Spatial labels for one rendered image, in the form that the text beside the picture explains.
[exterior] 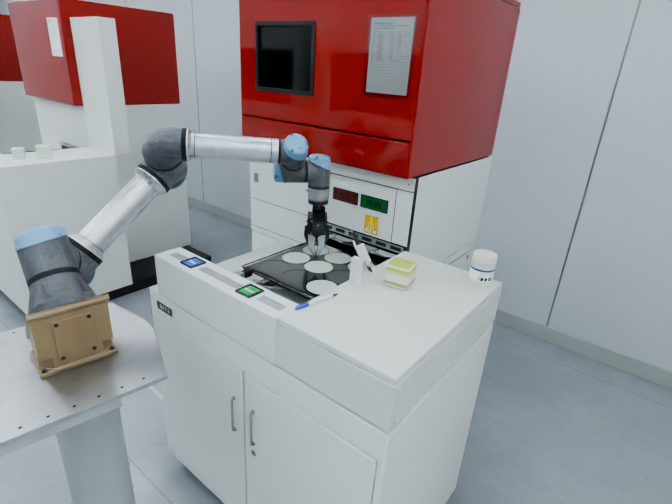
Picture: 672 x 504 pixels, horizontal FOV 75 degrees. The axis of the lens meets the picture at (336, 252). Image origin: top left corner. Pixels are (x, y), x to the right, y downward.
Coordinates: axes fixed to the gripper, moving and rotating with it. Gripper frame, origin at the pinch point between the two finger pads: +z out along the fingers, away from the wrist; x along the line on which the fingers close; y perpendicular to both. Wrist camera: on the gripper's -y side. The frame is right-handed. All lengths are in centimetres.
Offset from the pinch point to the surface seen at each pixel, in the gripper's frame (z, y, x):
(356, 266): -11.5, -34.7, -11.2
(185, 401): 48, -24, 43
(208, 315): 6.2, -34.5, 30.9
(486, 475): 91, -16, -76
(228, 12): -102, 289, 82
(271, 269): 1.4, -11.6, 14.8
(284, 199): -10.2, 33.6, 13.9
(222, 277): -4.3, -30.3, 27.2
